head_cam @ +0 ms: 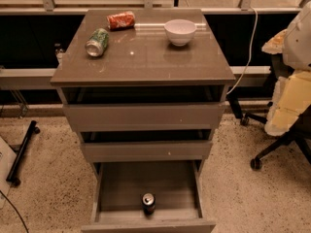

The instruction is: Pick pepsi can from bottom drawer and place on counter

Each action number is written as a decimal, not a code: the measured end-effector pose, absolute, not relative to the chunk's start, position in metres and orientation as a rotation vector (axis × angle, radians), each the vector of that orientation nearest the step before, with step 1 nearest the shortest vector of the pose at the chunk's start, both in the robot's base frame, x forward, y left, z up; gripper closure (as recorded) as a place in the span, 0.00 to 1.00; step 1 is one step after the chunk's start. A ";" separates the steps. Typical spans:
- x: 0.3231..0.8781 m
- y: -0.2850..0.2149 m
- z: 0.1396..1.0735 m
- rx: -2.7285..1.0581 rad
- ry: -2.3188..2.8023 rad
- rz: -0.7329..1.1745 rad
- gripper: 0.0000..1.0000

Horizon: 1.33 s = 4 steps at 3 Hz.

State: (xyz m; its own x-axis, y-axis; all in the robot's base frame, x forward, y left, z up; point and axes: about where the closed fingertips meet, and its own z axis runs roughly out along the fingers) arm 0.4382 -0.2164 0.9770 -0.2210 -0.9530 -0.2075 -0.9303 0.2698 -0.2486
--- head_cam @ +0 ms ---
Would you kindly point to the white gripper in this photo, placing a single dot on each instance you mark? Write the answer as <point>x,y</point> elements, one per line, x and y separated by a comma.
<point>298,46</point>

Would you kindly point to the dark pepsi can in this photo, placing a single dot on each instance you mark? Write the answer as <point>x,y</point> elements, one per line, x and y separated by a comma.
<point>148,203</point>

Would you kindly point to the grey middle drawer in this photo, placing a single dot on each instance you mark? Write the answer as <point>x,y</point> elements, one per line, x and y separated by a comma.
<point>146,151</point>

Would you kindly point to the grey drawer cabinet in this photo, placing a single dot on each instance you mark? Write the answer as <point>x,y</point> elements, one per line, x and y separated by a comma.
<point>141,67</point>

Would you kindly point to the grey top drawer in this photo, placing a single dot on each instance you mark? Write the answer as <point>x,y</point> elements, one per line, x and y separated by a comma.
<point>87,118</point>

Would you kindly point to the orange soda can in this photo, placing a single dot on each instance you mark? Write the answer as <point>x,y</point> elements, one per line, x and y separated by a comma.
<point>121,20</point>

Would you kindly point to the green soda can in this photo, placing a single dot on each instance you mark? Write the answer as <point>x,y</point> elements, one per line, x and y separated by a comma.
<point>97,43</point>

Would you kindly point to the grey open bottom drawer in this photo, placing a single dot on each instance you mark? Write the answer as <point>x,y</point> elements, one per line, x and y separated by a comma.
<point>118,207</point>

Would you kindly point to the black office chair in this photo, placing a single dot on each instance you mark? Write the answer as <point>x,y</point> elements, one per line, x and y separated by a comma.
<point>300,132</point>

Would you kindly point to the white bowl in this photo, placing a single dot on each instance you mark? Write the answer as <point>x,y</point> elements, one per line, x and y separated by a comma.
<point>179,31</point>

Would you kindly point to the black wheeled stand leg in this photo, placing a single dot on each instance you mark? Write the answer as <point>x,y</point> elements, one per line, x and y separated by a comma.
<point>12,176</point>

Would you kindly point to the white board on floor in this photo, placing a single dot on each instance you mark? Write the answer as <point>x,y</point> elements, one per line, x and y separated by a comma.
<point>7,158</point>

